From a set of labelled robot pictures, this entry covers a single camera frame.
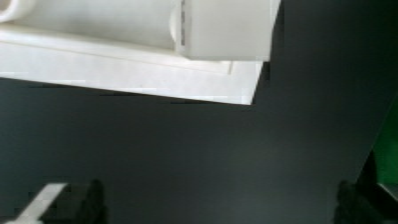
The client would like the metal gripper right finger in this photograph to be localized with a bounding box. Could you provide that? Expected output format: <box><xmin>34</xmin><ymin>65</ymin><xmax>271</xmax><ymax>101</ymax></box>
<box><xmin>333</xmin><ymin>181</ymin><xmax>381</xmax><ymax>224</ymax></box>

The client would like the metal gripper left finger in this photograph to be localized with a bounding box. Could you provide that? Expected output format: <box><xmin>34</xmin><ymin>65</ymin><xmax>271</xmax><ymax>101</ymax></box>
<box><xmin>54</xmin><ymin>179</ymin><xmax>107</xmax><ymax>224</ymax></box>

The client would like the white square tabletop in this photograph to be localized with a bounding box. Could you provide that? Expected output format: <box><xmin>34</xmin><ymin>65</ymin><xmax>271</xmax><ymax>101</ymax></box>
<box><xmin>0</xmin><ymin>0</ymin><xmax>271</xmax><ymax>105</ymax></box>

